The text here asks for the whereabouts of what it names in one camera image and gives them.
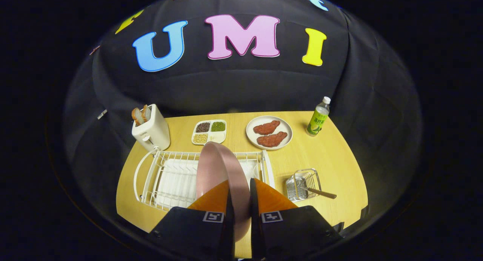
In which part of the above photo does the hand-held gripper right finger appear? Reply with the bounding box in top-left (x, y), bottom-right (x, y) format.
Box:
top-left (250, 178), bottom-right (344, 259)

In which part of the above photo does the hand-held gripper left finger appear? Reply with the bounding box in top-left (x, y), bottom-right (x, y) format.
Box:
top-left (149, 180), bottom-right (235, 259)

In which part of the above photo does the metal wire basket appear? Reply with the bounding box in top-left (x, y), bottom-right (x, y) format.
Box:
top-left (286, 168), bottom-right (322, 202)

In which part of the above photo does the pink plate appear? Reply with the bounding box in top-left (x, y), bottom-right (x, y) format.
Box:
top-left (196, 141), bottom-right (252, 242)

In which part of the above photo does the white wire dish rack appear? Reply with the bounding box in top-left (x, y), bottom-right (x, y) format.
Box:
top-left (133, 150), bottom-right (276, 212)

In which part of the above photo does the white sectioned dish of beans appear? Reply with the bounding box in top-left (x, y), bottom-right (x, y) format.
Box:
top-left (191, 120), bottom-right (227, 145)

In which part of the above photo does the white plate with meat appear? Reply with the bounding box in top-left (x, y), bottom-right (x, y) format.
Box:
top-left (246, 115), bottom-right (293, 151)

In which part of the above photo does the red meat slice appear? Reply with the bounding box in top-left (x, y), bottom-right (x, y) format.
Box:
top-left (257, 132), bottom-right (288, 147)
top-left (253, 120), bottom-right (281, 135)

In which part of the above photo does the white toaster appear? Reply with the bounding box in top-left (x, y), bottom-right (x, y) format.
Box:
top-left (131, 104), bottom-right (171, 152)

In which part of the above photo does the green label drink bottle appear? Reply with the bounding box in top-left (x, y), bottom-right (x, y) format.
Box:
top-left (306, 96), bottom-right (331, 137)

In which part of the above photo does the black backdrop cloth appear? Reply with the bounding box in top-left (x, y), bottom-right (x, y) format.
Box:
top-left (62, 0), bottom-right (423, 231)

